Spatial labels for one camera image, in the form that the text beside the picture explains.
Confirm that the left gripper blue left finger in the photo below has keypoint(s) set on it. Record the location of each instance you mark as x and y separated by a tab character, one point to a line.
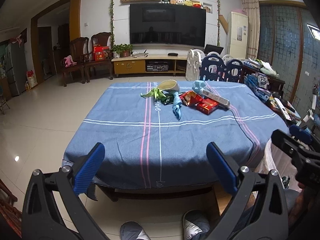
86	167

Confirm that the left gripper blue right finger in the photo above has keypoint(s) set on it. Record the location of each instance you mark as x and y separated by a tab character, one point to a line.
224	167

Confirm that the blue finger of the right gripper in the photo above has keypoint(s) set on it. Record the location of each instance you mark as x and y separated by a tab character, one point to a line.
300	134

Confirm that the red cigarette carton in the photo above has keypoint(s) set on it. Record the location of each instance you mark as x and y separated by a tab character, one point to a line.
207	106

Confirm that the blue plastic wrapper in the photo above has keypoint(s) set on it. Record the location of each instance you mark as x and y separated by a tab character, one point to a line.
176	105

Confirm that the red snack bag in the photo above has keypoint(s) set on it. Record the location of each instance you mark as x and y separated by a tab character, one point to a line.
190	98

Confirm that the green wrapper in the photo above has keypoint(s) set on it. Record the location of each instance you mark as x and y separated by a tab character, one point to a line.
155	93

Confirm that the light blue tissue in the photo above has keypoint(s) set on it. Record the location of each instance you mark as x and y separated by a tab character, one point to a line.
199	86

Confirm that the dark green hazelnut bag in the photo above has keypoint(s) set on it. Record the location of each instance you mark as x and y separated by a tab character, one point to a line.
168	99

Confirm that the paper bowl cup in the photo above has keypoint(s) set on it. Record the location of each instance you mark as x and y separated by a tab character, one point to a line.
169	85

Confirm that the white trash bin with liner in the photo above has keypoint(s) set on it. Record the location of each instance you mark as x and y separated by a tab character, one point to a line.
276	159

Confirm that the white remote control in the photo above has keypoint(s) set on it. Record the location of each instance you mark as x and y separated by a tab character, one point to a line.
283	109

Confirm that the cardboard box under table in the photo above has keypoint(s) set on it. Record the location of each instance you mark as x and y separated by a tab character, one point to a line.
223	198

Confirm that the dark wooden side table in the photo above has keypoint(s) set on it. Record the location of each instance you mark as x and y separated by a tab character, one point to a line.
266	88

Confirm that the right grey slipper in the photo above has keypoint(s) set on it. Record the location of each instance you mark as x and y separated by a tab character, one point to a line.
195	225

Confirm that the grey slipper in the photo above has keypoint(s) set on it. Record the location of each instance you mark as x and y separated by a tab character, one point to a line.
132	231
195	225

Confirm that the blue striped tablecloth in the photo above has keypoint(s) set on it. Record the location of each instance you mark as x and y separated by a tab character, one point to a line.
147	147

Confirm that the white power strip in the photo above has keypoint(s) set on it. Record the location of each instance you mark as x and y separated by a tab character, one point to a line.
220	100

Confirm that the left grey slipper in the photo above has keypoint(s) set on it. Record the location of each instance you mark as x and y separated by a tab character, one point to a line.
132	231

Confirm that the blue baby fence panel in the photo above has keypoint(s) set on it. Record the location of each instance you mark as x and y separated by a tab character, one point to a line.
214	68

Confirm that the pink toy on chair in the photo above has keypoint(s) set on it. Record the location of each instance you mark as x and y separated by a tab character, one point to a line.
68	61

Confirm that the white standing air conditioner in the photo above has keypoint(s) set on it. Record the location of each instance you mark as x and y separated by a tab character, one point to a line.
237	35

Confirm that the red gift box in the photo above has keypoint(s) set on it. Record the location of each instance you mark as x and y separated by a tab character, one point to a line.
101	53

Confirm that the green potted plant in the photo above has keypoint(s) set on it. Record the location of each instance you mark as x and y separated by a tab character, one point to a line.
123	50

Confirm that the dark wooden chair left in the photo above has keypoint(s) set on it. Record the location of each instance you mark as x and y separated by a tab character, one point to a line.
79	53

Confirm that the dark wooden chair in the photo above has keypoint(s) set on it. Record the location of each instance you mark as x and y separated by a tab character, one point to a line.
103	39
79	53

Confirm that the wooden TV cabinet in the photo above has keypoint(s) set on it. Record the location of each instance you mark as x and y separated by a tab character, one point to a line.
150	64

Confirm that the black laptop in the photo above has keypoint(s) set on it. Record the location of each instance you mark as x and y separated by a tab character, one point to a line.
212	48

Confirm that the white baby fence panel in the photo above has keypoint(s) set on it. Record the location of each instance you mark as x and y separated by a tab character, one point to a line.
194	60

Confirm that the dark wooden chair right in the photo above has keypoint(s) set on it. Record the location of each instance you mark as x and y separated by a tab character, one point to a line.
103	39

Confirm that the beige curtain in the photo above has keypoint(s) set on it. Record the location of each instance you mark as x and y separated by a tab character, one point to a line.
252	10

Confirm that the large black television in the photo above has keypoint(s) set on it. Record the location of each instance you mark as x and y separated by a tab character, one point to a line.
167	24

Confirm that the wooden wall shelf with toys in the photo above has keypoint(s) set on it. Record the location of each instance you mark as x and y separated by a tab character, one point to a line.
190	3

